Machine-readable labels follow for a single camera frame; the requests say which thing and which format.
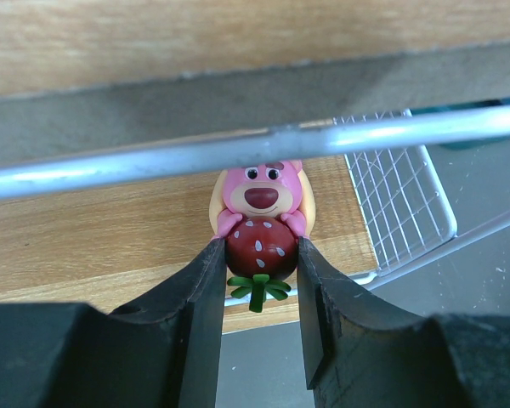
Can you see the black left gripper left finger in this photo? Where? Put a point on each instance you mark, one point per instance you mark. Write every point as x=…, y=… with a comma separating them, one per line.
x=161, y=349

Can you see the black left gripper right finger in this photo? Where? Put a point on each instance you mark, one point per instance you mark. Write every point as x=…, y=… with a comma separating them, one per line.
x=361, y=351

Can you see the pink bear strawberry toy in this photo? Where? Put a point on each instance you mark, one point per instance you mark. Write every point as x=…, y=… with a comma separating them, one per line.
x=262, y=212

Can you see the white wire wooden shelf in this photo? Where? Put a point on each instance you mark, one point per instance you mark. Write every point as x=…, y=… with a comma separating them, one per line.
x=79, y=77

